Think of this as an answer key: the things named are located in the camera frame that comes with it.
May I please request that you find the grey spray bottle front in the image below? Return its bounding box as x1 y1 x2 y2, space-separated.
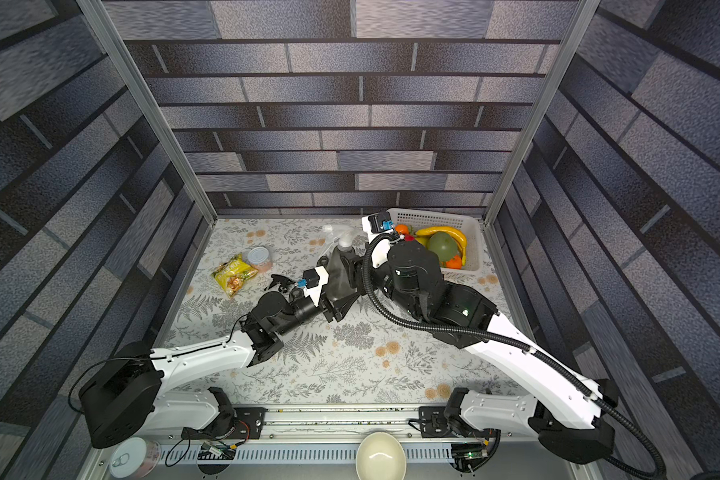
326 247 357 294

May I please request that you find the clear white spray nozzle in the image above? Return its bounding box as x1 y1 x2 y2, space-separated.
322 224 365 251

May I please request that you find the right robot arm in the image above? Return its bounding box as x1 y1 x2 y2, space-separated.
360 233 617 464

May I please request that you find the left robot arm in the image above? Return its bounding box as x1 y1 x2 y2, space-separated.
78 291 361 449

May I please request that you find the white plastic basket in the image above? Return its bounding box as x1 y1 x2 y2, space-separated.
388 208 486 281

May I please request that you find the green mango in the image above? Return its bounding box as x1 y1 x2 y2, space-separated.
427 231 461 264

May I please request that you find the pink tin can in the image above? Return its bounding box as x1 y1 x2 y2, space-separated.
246 246 273 272

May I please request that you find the yellow snack packet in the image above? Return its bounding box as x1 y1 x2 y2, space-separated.
211 253 258 298

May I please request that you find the cream bowl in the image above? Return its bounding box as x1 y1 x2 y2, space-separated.
355 432 407 480

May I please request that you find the black corrugated cable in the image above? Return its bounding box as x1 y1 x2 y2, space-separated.
361 232 668 480

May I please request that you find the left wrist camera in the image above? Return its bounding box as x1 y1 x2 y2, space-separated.
296 265 329 307

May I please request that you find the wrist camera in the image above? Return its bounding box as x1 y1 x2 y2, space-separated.
361 210 395 244
296 265 329 307

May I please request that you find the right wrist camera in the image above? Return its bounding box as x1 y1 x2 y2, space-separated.
361 210 395 244

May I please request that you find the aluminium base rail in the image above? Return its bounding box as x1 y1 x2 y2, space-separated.
88 392 555 448

